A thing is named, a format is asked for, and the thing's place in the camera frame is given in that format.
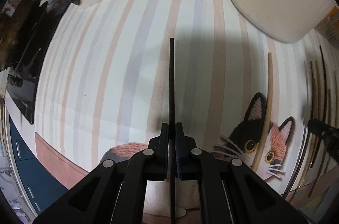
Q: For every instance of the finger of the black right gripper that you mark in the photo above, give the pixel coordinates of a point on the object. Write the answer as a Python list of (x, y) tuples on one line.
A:
[(328, 134)]

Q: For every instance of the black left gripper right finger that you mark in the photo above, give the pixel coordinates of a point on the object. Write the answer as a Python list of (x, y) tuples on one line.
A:
[(184, 157)]

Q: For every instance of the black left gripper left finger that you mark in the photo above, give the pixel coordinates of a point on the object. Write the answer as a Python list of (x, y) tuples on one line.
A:
[(158, 162)]

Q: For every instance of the light wooden chopstick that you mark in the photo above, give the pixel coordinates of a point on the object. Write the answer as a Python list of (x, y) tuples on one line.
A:
[(266, 126)]

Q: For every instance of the brown wooden chopstick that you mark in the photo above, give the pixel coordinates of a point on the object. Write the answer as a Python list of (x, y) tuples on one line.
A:
[(309, 142)]

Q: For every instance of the striped cat table mat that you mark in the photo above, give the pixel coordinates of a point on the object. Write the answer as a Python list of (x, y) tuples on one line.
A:
[(115, 71)]

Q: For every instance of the black induction cooktop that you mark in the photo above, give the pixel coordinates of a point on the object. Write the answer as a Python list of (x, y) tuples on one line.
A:
[(24, 73)]

